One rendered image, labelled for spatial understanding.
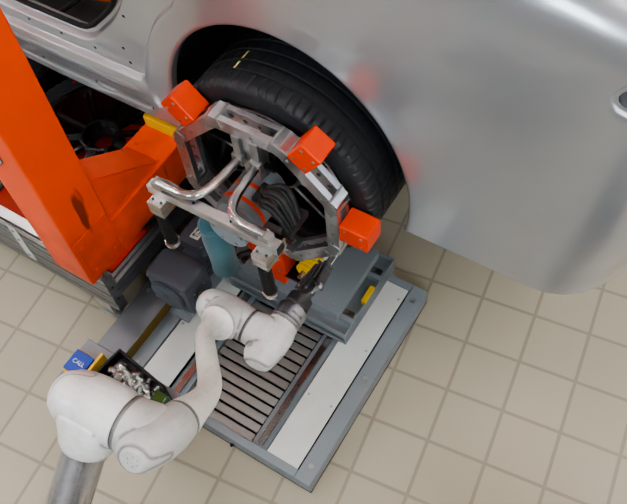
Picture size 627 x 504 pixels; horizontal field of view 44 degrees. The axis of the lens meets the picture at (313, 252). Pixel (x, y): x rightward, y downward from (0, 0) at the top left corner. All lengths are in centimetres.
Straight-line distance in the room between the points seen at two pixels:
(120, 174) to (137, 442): 100
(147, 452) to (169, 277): 104
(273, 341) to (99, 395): 57
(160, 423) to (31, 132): 81
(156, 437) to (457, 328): 151
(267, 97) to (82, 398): 85
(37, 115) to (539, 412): 187
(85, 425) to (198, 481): 104
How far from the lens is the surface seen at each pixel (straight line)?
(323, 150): 189
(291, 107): 195
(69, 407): 177
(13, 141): 203
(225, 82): 205
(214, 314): 213
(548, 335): 294
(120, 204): 248
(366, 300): 274
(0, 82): 195
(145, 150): 259
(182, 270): 262
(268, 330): 213
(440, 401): 278
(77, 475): 185
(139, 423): 170
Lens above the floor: 258
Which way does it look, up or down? 57 degrees down
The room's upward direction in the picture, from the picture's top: 8 degrees counter-clockwise
